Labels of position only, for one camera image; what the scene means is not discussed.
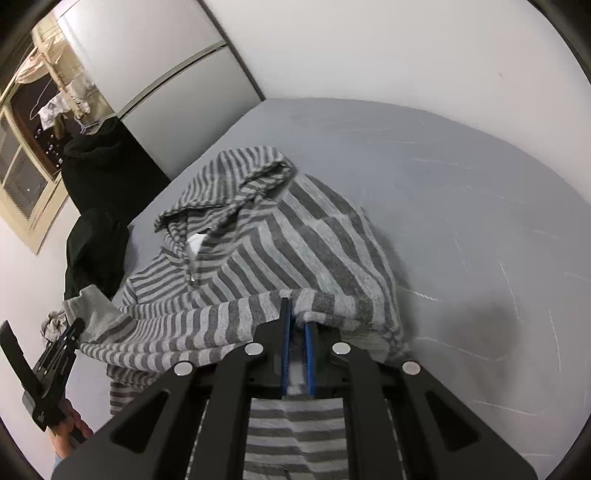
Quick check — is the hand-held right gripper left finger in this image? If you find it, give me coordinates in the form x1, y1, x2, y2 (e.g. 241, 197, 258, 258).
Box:
51, 298, 291, 480

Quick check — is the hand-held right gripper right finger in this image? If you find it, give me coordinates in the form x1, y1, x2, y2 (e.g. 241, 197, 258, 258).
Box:
302, 320, 539, 480

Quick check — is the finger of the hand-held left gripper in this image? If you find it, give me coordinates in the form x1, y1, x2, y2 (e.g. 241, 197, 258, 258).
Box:
36, 318, 86, 402

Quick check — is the grey striped zip hoodie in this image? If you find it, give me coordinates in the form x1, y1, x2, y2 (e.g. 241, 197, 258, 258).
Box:
62, 145, 414, 480

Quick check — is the person's left hand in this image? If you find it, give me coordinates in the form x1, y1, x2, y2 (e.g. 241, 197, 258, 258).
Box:
48, 399, 95, 462

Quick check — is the black crumpled garment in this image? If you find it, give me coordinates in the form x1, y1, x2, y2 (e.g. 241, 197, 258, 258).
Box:
64, 208, 130, 301

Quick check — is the cream framed window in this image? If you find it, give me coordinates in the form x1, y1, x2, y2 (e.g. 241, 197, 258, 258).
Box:
0, 14, 116, 254

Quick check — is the black hanging hoodie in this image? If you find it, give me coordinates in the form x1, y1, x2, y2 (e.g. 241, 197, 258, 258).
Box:
61, 117, 171, 222

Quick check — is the grey quilted bed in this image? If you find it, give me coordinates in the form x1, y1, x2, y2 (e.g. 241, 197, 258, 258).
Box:
69, 97, 591, 480

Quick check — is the white hanging cloth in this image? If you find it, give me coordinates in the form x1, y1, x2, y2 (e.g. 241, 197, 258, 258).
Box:
39, 92, 70, 127

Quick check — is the grey wardrobe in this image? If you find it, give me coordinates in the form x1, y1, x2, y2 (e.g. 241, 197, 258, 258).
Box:
55, 0, 266, 183

